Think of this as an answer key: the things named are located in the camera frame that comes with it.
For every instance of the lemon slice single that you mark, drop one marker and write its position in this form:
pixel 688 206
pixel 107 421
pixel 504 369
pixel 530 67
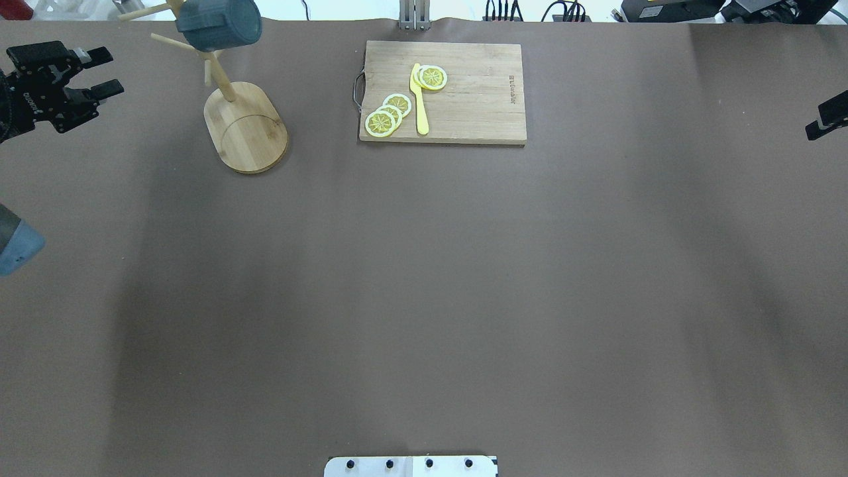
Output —
pixel 430 77

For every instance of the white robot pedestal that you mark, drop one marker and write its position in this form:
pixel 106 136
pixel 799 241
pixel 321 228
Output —
pixel 413 465

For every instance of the bamboo cutting board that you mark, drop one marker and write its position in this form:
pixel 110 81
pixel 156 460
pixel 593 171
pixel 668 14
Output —
pixel 483 102

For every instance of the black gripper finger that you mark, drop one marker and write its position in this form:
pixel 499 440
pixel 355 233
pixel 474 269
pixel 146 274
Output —
pixel 832 115

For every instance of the lemon slice stack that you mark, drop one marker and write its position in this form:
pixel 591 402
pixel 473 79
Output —
pixel 387 118

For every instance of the yellow toy knife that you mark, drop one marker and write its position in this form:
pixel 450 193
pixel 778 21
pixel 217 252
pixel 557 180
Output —
pixel 421 119

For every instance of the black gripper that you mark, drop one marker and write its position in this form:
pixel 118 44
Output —
pixel 20 106

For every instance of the aluminium frame post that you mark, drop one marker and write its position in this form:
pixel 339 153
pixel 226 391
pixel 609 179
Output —
pixel 414 15

